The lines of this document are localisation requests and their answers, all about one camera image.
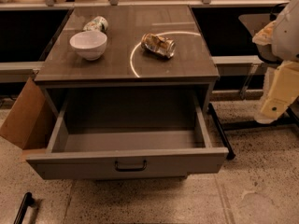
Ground open grey top drawer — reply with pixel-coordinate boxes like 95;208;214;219
26;90;228;179

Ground white ceramic bowl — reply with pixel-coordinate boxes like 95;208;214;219
69;31;107;61

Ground black table leg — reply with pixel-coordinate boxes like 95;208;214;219
208;103;235;160

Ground black drawer handle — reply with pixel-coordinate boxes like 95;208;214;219
114;160;148;173

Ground brown cardboard panel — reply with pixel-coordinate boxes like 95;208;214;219
0;77;55;149

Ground grey cabinet with wooden top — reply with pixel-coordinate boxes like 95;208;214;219
34;5;221;117

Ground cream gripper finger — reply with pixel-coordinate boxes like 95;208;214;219
254;61;299;124

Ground crushed orange soda can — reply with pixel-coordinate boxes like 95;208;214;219
141;33;176;59

